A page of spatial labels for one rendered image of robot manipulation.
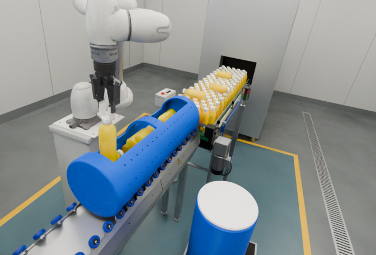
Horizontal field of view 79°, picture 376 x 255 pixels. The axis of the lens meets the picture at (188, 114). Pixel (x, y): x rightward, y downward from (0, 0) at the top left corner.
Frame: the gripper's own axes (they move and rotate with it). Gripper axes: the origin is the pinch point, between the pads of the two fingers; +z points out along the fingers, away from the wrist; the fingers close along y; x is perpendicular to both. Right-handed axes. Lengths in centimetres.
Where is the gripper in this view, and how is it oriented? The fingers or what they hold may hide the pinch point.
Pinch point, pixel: (107, 111)
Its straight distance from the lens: 95.2
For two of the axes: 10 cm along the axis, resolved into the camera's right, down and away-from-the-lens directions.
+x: 4.1, -3.6, 8.4
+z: -1.2, 8.9, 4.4
